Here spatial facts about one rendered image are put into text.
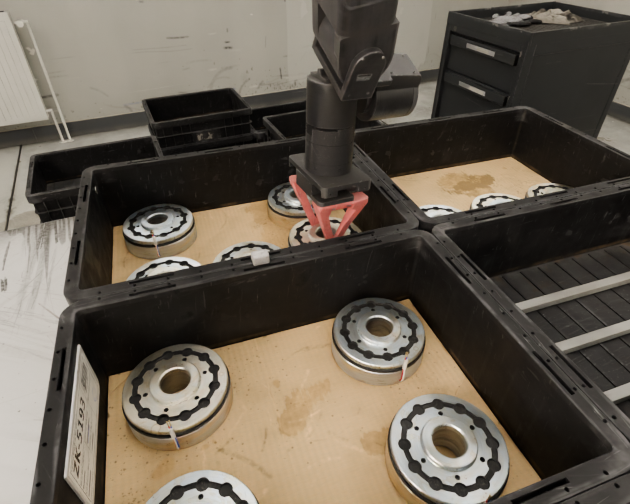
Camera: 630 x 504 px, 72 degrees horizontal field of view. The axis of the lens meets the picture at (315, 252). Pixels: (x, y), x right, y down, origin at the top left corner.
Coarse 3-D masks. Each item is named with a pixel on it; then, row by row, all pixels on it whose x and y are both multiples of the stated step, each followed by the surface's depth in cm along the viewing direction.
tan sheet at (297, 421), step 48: (288, 336) 52; (432, 336) 52; (240, 384) 46; (288, 384) 46; (336, 384) 46; (432, 384) 46; (240, 432) 42; (288, 432) 42; (336, 432) 42; (384, 432) 42; (144, 480) 39; (240, 480) 39; (288, 480) 39; (336, 480) 39; (384, 480) 39; (528, 480) 39
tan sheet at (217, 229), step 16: (224, 208) 74; (240, 208) 74; (256, 208) 74; (208, 224) 70; (224, 224) 70; (240, 224) 70; (256, 224) 70; (272, 224) 70; (208, 240) 67; (224, 240) 67; (240, 240) 67; (256, 240) 67; (272, 240) 67; (128, 256) 64; (176, 256) 64; (192, 256) 64; (208, 256) 64; (112, 272) 61; (128, 272) 61
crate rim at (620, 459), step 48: (384, 240) 50; (432, 240) 50; (144, 288) 44; (192, 288) 44; (480, 288) 44; (528, 336) 39; (48, 384) 35; (48, 432) 32; (48, 480) 29; (576, 480) 29
